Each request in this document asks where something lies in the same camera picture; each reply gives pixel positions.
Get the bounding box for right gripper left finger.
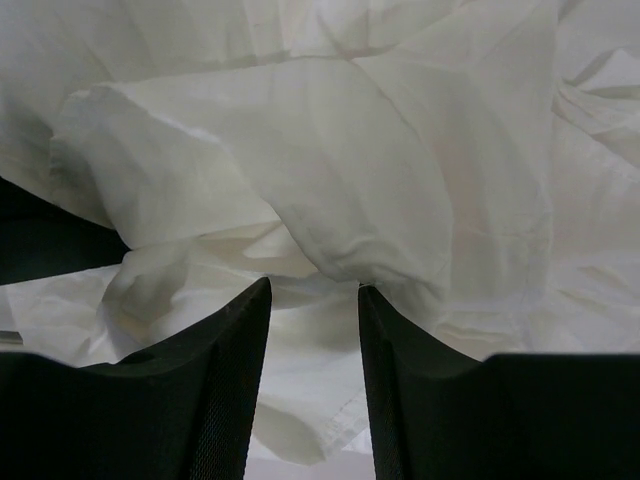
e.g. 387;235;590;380
1;279;271;479

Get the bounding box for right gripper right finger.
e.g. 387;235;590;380
358;287;639;479

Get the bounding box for white skirt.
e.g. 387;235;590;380
1;1;639;464

